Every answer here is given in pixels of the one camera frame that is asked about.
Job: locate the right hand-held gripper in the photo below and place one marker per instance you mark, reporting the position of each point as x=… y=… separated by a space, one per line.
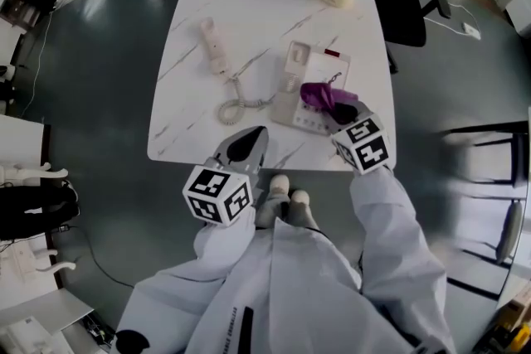
x=365 y=145

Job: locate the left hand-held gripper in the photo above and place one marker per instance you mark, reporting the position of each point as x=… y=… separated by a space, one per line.
x=215 y=195

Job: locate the purple cloth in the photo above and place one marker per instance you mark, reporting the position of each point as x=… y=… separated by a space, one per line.
x=315 y=93

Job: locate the white desk telephone base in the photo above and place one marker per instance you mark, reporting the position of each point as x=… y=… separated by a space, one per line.
x=319 y=62

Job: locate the person's left forearm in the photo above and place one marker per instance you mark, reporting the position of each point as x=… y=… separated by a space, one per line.
x=224 y=244

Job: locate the person's right forearm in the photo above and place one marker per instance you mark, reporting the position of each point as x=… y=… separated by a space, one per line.
x=381 y=219

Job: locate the white telephone handset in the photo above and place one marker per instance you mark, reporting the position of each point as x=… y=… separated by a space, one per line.
x=213 y=45

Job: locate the person's left shoe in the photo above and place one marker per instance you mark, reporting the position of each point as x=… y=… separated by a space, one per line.
x=279 y=184

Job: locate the person's shoe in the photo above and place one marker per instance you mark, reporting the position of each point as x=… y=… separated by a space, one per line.
x=299 y=197
x=279 y=184

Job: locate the person's left leg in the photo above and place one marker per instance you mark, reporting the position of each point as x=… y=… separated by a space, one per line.
x=269 y=213

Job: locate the person's leg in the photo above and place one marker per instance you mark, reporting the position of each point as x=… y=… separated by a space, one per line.
x=269 y=213
x=303 y=217

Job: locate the person's right shoe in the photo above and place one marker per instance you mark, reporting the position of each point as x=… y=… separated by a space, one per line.
x=299 y=197

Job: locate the person's right leg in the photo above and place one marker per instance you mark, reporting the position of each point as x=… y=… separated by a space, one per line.
x=303 y=217

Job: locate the white power strip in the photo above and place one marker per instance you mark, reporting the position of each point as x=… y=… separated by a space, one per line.
x=471 y=31

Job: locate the person's white coat torso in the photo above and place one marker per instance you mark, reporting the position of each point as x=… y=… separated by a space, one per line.
x=298 y=294

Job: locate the white cabinet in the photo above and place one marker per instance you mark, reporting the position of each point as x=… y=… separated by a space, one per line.
x=520 y=16

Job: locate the grey backed chair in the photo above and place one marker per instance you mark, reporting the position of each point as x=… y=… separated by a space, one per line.
x=510 y=232

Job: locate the white curved chair armrest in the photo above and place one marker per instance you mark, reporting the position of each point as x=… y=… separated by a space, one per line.
x=58 y=266

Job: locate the light wooden desk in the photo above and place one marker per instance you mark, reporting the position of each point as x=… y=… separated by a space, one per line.
x=20 y=137

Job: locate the white low desk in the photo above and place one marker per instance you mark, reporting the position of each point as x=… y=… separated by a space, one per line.
x=54 y=308

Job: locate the yellow black tool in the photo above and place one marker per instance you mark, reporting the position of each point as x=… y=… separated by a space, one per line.
x=514 y=337

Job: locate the black metal frame chair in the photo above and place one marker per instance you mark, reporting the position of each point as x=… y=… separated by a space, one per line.
x=520 y=157

